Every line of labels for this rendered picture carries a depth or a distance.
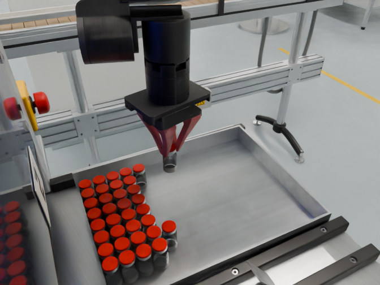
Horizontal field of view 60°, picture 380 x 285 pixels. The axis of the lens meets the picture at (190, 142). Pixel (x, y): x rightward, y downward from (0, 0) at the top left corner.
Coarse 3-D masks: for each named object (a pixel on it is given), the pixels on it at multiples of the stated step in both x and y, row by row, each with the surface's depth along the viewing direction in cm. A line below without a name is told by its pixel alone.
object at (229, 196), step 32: (128, 160) 60; (160, 160) 63; (192, 160) 64; (224, 160) 64; (256, 160) 64; (160, 192) 57; (192, 192) 57; (224, 192) 57; (256, 192) 57; (288, 192) 57; (160, 224) 52; (192, 224) 52; (224, 224) 52; (256, 224) 52; (288, 224) 52; (320, 224) 50; (96, 256) 47; (192, 256) 47; (224, 256) 47
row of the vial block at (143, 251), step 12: (108, 180) 54; (120, 180) 53; (120, 192) 51; (120, 204) 49; (120, 216) 50; (132, 216) 47; (132, 228) 45; (132, 240) 44; (144, 240) 44; (144, 252) 42; (144, 264) 43; (144, 276) 44
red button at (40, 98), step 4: (36, 92) 58; (40, 92) 58; (36, 96) 57; (40, 96) 58; (44, 96) 58; (36, 100) 57; (40, 100) 57; (44, 100) 58; (48, 100) 59; (36, 104) 57; (40, 104) 57; (44, 104) 58; (48, 104) 59; (40, 108) 58; (44, 108) 58; (48, 108) 59; (40, 112) 58; (44, 112) 59
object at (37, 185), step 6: (30, 150) 40; (30, 156) 39; (36, 168) 41; (36, 180) 37; (36, 186) 36; (42, 186) 42; (36, 192) 34; (42, 192) 40; (42, 198) 38; (42, 204) 36; (48, 216) 38; (48, 222) 37
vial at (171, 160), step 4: (172, 152) 49; (168, 156) 49; (172, 156) 49; (176, 156) 50; (164, 160) 50; (168, 160) 49; (172, 160) 50; (176, 160) 51; (164, 164) 50; (168, 164) 50; (172, 164) 50; (176, 164) 51; (164, 168) 51; (168, 168) 50; (172, 168) 50; (176, 168) 51; (168, 172) 51
